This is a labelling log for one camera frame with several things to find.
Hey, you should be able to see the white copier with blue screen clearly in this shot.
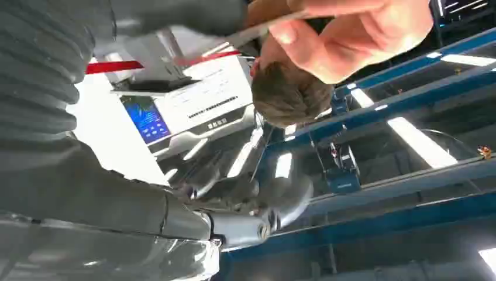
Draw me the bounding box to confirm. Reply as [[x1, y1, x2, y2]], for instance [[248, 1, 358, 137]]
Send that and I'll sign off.
[[110, 54, 265, 157]]

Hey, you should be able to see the blue steel beam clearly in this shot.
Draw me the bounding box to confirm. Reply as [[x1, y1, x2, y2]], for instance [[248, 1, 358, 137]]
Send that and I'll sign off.
[[221, 191, 496, 268], [333, 28, 496, 101], [302, 157, 496, 216], [267, 70, 496, 153]]

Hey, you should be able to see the blue hoist box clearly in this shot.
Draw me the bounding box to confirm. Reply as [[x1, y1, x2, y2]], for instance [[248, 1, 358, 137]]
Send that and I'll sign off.
[[325, 142, 362, 194]]

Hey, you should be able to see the red strip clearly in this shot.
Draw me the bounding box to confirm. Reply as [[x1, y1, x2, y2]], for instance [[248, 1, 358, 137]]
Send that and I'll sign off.
[[85, 50, 242, 75]]

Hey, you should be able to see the person's hand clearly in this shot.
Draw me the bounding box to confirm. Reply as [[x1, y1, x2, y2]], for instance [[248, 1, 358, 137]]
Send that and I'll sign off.
[[247, 0, 435, 85]]

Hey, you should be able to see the right arm ribbed grey sleeve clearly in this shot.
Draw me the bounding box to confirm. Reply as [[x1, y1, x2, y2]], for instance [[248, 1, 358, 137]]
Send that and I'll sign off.
[[0, 0, 117, 142]]

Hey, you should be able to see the dark monitor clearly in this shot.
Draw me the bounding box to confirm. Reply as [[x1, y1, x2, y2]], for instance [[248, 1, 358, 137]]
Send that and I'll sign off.
[[429, 0, 496, 29]]

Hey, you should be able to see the long ceiling light panel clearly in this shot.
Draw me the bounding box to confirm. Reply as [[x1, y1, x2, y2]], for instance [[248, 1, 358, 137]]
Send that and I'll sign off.
[[387, 116, 459, 170]]

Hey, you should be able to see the person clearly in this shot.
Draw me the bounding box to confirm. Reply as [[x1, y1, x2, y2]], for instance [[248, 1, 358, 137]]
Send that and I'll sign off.
[[250, 34, 335, 129]]

